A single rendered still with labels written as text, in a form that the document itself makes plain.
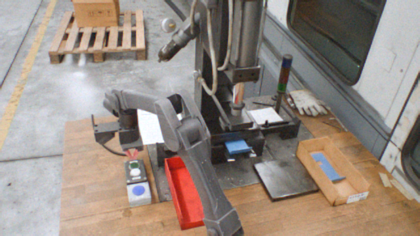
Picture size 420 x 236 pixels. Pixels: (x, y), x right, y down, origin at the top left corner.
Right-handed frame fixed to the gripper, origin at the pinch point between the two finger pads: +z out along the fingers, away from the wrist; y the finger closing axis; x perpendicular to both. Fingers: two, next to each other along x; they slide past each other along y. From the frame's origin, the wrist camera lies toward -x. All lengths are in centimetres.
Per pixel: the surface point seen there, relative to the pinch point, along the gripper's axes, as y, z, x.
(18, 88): -224, 100, -89
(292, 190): 22, 5, 48
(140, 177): 6.1, 3.8, 1.2
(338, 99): -25, 7, 97
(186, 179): 8.2, 6.3, 16.3
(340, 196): 28, 6, 63
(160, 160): -0.6, 3.9, 9.1
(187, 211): 21.0, 6.1, 13.4
